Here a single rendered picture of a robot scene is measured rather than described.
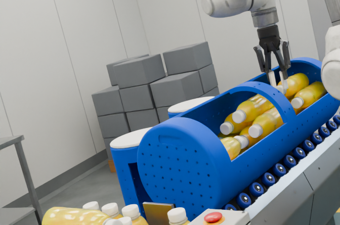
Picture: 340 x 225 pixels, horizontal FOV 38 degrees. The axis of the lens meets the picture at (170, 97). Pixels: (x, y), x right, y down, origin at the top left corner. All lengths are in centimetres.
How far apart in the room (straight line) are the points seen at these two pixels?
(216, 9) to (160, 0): 563
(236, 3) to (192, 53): 362
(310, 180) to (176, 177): 55
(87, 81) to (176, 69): 134
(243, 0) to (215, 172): 65
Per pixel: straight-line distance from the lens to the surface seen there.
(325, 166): 184
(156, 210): 129
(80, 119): 603
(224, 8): 165
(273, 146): 149
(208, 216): 98
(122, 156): 211
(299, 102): 184
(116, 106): 543
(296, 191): 164
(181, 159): 130
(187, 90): 498
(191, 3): 702
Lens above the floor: 149
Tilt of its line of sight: 8 degrees down
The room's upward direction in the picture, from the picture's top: 14 degrees counter-clockwise
